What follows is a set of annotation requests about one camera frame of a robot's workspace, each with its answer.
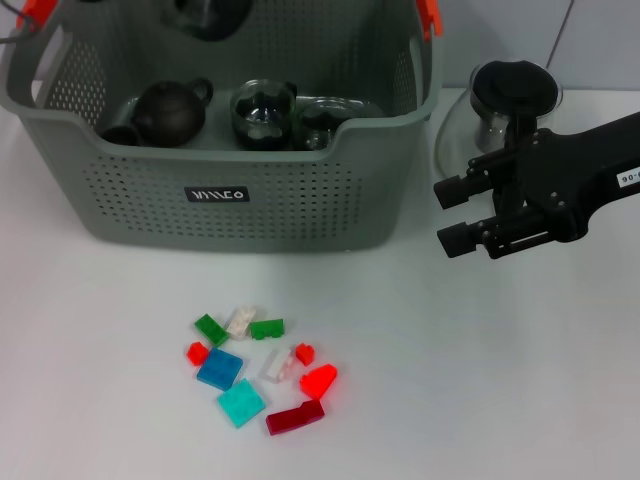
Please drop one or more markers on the green flat toy brick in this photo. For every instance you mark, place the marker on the green flat toy brick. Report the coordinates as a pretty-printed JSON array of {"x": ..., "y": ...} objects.
[{"x": 211, "y": 330}]

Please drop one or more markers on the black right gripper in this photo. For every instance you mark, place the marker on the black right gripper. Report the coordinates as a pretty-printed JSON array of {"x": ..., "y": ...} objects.
[{"x": 565, "y": 175}]

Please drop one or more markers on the small red toy brick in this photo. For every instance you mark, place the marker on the small red toy brick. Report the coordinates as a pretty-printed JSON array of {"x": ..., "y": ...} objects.
[
  {"x": 197, "y": 352},
  {"x": 305, "y": 354}
]

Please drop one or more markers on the small black clay cup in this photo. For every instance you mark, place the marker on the small black clay cup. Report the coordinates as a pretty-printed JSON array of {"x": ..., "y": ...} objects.
[{"x": 119, "y": 136}]

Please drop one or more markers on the grey-green perforated storage bin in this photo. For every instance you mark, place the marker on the grey-green perforated storage bin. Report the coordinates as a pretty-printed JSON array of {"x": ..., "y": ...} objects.
[{"x": 250, "y": 225}]

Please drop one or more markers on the bright red sloped brick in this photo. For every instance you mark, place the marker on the bright red sloped brick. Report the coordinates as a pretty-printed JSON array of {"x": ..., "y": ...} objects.
[{"x": 317, "y": 381}]

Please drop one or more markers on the dark red long brick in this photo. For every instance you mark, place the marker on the dark red long brick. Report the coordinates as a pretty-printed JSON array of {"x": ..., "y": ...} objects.
[{"x": 292, "y": 419}]

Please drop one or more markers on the green car-shaped toy brick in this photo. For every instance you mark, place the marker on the green car-shaped toy brick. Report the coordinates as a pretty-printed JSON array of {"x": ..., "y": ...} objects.
[{"x": 265, "y": 331}]

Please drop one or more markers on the white toy brick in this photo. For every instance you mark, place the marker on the white toy brick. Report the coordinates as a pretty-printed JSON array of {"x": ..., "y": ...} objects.
[
  {"x": 277, "y": 365},
  {"x": 242, "y": 322}
]

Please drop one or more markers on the black clay teapot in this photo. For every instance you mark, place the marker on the black clay teapot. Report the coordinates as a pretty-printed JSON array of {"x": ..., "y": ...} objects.
[{"x": 167, "y": 112}]

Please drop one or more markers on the teal square toy brick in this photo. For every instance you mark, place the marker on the teal square toy brick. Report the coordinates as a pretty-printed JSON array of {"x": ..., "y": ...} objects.
[{"x": 240, "y": 404}]

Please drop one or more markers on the blue toy brick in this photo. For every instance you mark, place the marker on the blue toy brick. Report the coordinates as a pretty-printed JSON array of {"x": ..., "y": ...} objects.
[{"x": 220, "y": 369}]

